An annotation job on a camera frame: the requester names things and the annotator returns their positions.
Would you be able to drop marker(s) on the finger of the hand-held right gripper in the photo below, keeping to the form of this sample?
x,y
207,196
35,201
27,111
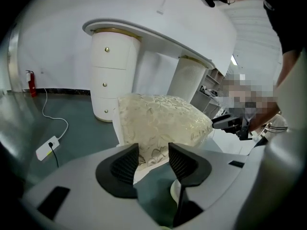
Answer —
x,y
226,127
224,118

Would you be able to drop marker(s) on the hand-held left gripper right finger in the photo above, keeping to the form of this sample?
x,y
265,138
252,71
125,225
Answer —
x,y
192,170

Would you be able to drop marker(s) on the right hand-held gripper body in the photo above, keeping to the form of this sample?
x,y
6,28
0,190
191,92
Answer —
x,y
244,128

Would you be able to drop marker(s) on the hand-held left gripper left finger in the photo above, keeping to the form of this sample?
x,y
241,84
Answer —
x,y
112,176

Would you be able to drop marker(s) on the cream patterned stool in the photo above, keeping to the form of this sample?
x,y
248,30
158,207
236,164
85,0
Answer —
x,y
158,118

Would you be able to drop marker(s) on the person's right forearm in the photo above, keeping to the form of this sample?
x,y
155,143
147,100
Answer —
x,y
266,118

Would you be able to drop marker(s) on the white dressing table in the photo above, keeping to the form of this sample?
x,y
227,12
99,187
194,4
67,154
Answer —
x,y
112,56

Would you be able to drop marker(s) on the white open shelf unit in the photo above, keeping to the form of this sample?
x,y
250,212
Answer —
x,y
211,90

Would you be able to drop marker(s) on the white power strip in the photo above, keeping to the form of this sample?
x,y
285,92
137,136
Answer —
x,y
47,147

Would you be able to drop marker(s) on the person's black shirt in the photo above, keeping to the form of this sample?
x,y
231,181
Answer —
x,y
287,15

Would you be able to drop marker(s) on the red fire extinguisher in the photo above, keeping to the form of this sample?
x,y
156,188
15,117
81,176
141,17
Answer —
x,y
31,84

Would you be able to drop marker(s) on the metal door frame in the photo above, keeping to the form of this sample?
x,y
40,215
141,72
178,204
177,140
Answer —
x,y
14,61

